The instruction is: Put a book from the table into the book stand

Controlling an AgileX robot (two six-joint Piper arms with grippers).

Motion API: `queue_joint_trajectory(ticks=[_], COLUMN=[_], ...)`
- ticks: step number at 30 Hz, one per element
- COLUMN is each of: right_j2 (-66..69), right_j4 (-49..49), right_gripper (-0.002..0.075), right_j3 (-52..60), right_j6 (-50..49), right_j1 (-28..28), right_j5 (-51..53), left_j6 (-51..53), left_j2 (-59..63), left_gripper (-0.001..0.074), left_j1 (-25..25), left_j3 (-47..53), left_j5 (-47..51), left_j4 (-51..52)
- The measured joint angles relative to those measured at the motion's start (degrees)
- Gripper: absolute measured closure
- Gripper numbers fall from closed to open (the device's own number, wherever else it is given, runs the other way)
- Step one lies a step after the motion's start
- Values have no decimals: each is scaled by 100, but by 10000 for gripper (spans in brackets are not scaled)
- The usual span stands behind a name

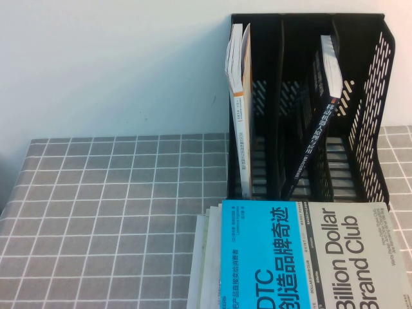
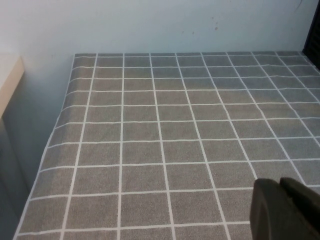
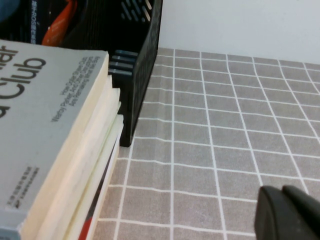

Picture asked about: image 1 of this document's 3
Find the plain white book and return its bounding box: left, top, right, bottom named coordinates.
left=186, top=214, right=207, bottom=309

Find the white autonomous driving book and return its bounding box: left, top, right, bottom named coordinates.
left=198, top=203, right=223, bottom=309

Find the black plastic book stand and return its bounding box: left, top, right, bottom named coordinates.
left=227, top=12, right=392, bottom=214

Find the blue grey Billion Dollar book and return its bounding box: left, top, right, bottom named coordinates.
left=218, top=199, right=412, bottom=309

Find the dark navy robotics book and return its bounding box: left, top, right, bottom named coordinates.
left=280, top=34, right=344, bottom=200

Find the white spine orange cover book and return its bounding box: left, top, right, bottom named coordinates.
left=224, top=22, right=254, bottom=199

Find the grey checked tablecloth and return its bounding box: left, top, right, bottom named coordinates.
left=0, top=124, right=412, bottom=309

